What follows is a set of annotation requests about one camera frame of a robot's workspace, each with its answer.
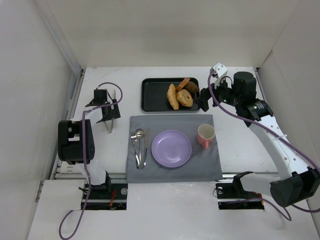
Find silver fork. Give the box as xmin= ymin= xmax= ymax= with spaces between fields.
xmin=130 ymin=132 xmax=140 ymax=169

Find black baking tray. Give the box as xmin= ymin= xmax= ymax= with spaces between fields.
xmin=141 ymin=77 xmax=200 ymax=112

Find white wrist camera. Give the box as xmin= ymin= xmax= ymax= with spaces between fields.
xmin=107 ymin=89 xmax=117 ymax=101
xmin=209 ymin=62 xmax=228 ymax=88

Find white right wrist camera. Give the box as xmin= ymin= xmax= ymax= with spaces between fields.
xmin=209 ymin=62 xmax=228 ymax=88

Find round bagel bread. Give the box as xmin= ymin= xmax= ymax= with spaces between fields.
xmin=176 ymin=89 xmax=193 ymax=108

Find orange bread slice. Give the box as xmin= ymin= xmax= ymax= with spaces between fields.
xmin=175 ymin=77 xmax=190 ymax=92

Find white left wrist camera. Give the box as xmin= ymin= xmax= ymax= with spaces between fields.
xmin=107 ymin=89 xmax=117 ymax=101

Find long golden bread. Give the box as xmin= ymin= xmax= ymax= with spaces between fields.
xmin=166 ymin=83 xmax=179 ymax=110

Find silver spoon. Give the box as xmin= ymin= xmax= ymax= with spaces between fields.
xmin=135 ymin=128 xmax=145 ymax=168

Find metal tongs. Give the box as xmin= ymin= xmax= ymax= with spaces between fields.
xmin=104 ymin=119 xmax=114 ymax=134

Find purple cable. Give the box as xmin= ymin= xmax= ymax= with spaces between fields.
xmin=58 ymin=82 xmax=123 ymax=240
xmin=207 ymin=70 xmax=320 ymax=222

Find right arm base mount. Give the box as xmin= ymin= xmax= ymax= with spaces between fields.
xmin=212 ymin=182 xmax=265 ymax=210

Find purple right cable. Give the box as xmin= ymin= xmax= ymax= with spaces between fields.
xmin=207 ymin=70 xmax=320 ymax=222

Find grey cloth placemat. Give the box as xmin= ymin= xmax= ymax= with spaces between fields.
xmin=126 ymin=114 xmax=223 ymax=183

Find pink mug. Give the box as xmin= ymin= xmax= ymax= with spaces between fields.
xmin=196 ymin=124 xmax=216 ymax=150

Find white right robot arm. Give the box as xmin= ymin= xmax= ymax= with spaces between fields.
xmin=195 ymin=69 xmax=320 ymax=208

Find silver knife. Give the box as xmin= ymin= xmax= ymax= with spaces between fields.
xmin=140 ymin=128 xmax=150 ymax=169

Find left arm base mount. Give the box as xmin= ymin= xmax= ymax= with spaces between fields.
xmin=79 ymin=183 xmax=128 ymax=211

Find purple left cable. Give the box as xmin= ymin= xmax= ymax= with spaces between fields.
xmin=58 ymin=82 xmax=123 ymax=240

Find purple plate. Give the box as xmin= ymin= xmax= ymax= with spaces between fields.
xmin=151 ymin=130 xmax=192 ymax=168

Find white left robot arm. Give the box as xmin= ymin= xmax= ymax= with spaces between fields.
xmin=58 ymin=89 xmax=121 ymax=193

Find dark brown bread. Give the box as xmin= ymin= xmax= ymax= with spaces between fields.
xmin=184 ymin=81 xmax=200 ymax=94

